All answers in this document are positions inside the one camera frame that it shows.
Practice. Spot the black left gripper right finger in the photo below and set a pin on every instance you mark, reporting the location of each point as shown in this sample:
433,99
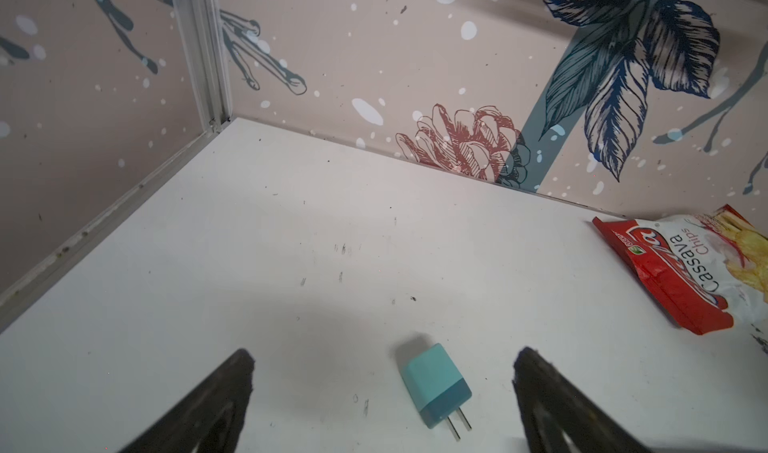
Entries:
558,417

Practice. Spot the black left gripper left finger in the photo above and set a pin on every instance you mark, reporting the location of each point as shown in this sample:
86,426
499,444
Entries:
208,419

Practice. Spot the teal usb charger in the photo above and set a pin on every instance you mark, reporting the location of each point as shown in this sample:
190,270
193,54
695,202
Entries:
437,388

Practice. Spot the red cassava chips bag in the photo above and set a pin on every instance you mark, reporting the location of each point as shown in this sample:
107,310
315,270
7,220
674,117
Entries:
708,271

